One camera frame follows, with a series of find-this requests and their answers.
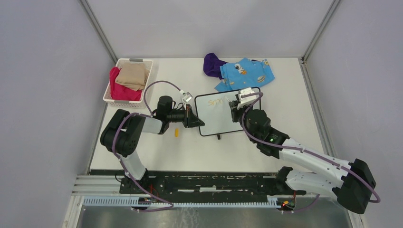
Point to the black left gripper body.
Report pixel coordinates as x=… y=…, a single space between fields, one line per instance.
x=186 y=116

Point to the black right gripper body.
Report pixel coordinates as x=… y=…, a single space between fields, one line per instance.
x=237 y=114

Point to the white whiteboard black frame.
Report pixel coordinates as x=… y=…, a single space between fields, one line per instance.
x=216 y=114

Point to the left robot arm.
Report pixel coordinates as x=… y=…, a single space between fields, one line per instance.
x=122 y=134

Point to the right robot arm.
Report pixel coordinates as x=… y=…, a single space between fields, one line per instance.
x=351 y=184

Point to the blue patterned cloth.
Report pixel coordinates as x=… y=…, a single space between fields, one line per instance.
x=243 y=74

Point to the purple cloth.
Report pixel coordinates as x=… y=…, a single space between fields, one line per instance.
x=212 y=64

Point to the beige folded cloth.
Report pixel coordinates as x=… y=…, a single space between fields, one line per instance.
x=133 y=76

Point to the white perforated plastic basket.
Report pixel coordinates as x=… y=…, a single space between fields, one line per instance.
x=131 y=104

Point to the pink cloth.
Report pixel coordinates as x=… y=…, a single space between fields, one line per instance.
x=120 y=92

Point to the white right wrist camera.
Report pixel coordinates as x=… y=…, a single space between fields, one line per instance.
x=248 y=96

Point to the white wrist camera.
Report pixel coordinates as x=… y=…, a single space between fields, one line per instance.
x=248 y=96
x=186 y=97

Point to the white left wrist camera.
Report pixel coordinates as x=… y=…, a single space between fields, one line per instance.
x=186 y=97

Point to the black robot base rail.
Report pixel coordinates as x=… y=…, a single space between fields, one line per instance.
x=196 y=188

